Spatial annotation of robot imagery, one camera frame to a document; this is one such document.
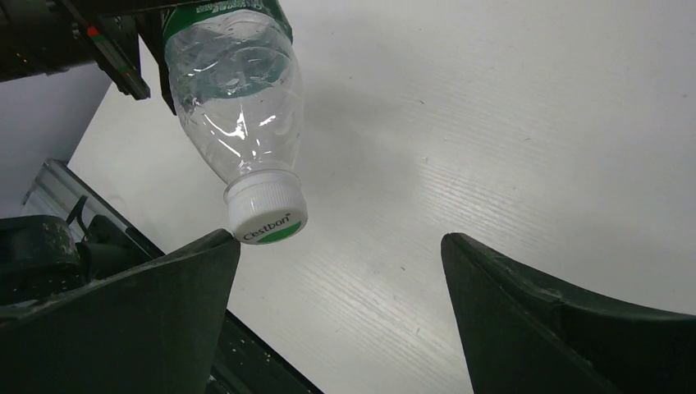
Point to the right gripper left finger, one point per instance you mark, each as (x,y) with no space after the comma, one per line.
(153,328)

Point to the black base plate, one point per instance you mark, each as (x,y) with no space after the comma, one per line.
(244,363)

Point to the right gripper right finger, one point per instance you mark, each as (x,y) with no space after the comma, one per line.
(525,331)

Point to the aluminium frame rail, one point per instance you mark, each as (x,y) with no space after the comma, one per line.
(56,190)

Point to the clear bottle dark green label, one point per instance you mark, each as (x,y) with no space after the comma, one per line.
(237,90)

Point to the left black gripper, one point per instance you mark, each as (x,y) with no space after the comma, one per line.
(51,37)

